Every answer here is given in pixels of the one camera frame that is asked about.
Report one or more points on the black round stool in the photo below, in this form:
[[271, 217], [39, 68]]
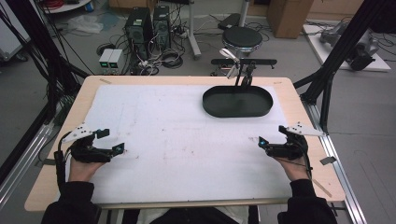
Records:
[[242, 38]]

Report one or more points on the white power supply unit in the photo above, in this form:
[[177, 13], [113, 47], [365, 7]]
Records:
[[106, 60], [115, 60]]

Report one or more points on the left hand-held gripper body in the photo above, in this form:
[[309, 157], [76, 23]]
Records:
[[88, 151]]

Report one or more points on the grey tape piece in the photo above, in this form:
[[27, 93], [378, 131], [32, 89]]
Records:
[[328, 160]]

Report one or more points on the black key rack with tray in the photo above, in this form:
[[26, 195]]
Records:
[[238, 102]]

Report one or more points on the person's right hand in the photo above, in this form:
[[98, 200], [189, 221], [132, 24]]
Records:
[[295, 169]]

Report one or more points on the white table mat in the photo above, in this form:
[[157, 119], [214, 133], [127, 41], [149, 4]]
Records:
[[186, 143]]

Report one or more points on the brown cardboard box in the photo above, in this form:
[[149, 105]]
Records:
[[288, 17]]

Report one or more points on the clear plastic bag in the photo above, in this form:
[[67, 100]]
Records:
[[85, 23]]

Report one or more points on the black frame post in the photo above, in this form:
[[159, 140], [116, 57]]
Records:
[[339, 53], [40, 40]]

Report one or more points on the black computer tower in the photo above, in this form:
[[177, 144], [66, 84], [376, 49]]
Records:
[[138, 31], [162, 26]]

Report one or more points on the white stand leg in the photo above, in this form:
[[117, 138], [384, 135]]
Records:
[[193, 31]]

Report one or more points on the person's left hand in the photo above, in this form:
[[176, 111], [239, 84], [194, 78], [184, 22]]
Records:
[[82, 171]]

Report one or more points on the thin wooden strip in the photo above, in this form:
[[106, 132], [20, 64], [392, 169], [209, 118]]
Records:
[[322, 188]]

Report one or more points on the grey robot on platform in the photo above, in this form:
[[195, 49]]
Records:
[[358, 43]]

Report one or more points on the person's torso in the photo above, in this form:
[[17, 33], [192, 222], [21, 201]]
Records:
[[193, 216]]

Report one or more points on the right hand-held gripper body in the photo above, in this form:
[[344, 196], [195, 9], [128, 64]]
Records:
[[289, 147]]

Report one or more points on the white platform board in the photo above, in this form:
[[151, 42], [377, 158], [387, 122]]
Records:
[[342, 49]]

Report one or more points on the aluminium rail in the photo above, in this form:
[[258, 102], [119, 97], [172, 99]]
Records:
[[21, 155], [339, 174]]

